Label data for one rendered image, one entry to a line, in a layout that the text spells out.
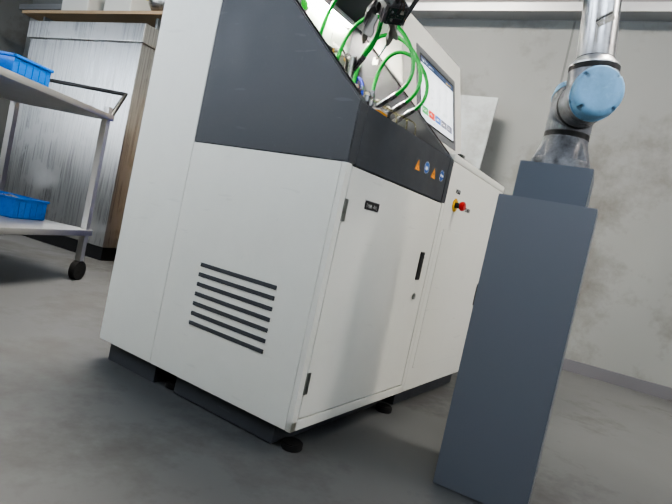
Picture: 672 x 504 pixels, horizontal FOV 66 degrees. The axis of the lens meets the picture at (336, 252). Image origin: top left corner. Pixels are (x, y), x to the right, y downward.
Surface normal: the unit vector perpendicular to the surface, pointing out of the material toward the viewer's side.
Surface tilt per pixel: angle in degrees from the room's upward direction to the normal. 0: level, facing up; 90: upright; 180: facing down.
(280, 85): 90
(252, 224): 90
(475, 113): 81
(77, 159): 90
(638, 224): 90
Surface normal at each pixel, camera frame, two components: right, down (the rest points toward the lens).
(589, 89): -0.14, 0.15
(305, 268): -0.53, -0.07
